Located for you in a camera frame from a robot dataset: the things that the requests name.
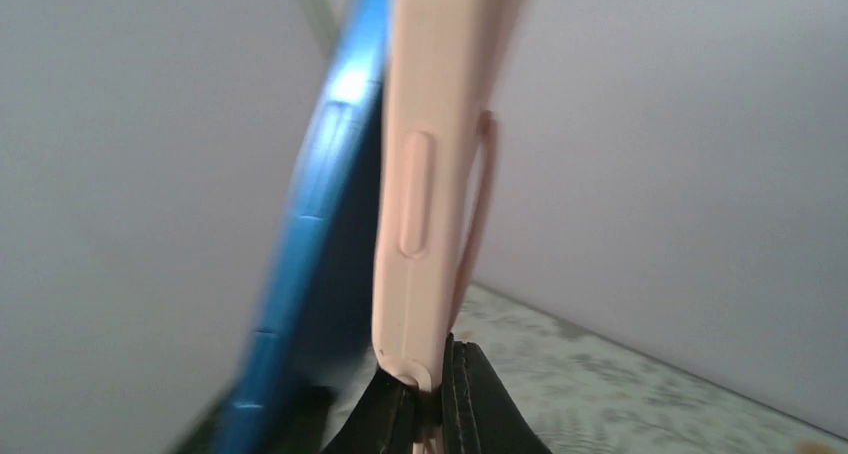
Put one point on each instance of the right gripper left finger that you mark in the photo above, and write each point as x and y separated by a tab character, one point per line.
384	420

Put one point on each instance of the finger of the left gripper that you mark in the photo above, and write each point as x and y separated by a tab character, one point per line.
302	432

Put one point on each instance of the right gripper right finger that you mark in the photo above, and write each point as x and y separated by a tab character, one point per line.
478	414

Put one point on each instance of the phone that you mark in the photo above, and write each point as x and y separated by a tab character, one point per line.
314	325

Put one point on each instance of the pink phone case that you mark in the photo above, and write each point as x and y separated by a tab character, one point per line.
439	154

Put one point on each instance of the floral patterned table mat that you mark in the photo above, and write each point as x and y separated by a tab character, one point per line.
583	394

